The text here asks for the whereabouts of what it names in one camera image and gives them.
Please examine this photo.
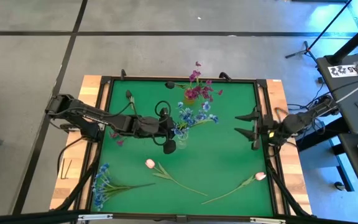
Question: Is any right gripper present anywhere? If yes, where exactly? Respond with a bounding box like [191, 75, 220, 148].
[234, 105, 281, 151]

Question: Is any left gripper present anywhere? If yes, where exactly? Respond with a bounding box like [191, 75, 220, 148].
[134, 105, 178, 156]

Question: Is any purple artificial flower spray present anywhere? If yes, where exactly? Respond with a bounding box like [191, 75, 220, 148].
[183, 61, 224, 101]
[109, 131, 127, 147]

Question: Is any pink artificial tulip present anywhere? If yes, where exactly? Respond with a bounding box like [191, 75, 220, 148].
[145, 158, 208, 197]
[201, 171, 267, 205]

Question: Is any black artificial tulip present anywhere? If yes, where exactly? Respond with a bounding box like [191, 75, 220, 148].
[165, 80, 188, 91]
[125, 89, 138, 118]

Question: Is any clear glass vase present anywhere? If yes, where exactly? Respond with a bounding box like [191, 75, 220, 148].
[176, 132, 190, 149]

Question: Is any green table mat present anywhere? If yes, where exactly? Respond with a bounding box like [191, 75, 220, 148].
[90, 79, 275, 218]

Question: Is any grey desk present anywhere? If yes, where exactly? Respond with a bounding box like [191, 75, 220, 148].
[337, 132, 358, 211]
[316, 54, 358, 135]

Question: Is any white printed label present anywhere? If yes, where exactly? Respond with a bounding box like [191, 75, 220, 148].
[327, 63, 358, 78]

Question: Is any silver metal bracket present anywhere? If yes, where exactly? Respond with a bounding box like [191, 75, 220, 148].
[249, 217, 287, 224]
[78, 213, 114, 222]

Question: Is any tall black post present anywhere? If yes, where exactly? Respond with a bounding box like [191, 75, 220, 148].
[326, 14, 358, 66]

